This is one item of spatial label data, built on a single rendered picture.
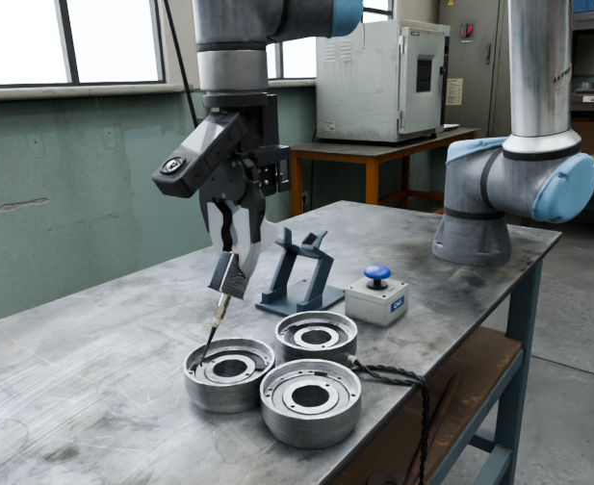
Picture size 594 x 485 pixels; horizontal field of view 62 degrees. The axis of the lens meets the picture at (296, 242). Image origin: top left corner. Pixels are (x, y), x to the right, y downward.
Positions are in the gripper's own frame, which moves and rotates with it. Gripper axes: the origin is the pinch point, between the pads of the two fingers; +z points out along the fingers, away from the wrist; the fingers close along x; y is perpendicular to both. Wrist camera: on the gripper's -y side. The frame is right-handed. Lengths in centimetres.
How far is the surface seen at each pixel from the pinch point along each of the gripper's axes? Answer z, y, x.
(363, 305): 10.6, 18.7, -6.7
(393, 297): 9.2, 20.8, -10.5
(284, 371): 9.8, -2.4, -9.3
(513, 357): 39, 66, -17
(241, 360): 10.2, -3.1, -3.1
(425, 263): 13.3, 46.4, -3.8
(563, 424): 94, 126, -21
